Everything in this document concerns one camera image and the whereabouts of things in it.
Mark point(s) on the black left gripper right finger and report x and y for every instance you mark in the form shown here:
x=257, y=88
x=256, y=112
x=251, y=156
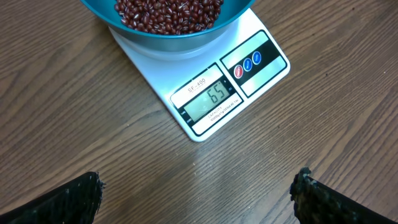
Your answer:
x=316, y=203

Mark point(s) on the white kitchen scale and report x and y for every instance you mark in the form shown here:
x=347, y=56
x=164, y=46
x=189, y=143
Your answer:
x=205, y=88

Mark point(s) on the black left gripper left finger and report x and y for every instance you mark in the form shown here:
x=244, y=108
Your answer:
x=77, y=201

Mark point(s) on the red beans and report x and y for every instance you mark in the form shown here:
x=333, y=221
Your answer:
x=168, y=17

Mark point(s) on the blue bowl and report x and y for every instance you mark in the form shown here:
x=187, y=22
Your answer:
x=230, y=11

